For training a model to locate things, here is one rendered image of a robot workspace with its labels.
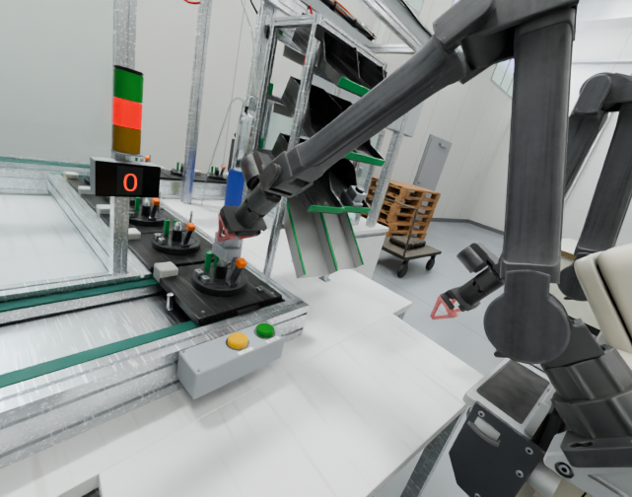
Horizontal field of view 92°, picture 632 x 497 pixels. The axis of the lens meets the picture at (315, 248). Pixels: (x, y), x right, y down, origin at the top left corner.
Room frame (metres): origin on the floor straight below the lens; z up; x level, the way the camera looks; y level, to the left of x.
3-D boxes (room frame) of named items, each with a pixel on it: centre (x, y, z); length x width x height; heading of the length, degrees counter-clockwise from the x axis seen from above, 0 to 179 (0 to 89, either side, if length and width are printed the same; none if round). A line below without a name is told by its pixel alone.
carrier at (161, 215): (1.02, 0.62, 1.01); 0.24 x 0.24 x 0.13; 52
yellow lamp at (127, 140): (0.63, 0.43, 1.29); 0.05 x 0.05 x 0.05
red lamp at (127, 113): (0.63, 0.43, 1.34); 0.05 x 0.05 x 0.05
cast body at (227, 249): (0.72, 0.23, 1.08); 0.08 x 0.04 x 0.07; 52
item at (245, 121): (1.67, 0.49, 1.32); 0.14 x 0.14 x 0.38
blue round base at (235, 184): (1.67, 0.49, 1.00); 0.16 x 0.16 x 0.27
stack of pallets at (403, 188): (6.24, -1.40, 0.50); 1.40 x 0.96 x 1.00; 135
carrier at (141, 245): (0.87, 0.43, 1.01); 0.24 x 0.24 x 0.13; 52
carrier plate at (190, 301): (0.71, 0.22, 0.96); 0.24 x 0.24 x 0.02; 52
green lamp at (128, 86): (0.63, 0.43, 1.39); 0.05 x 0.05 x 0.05
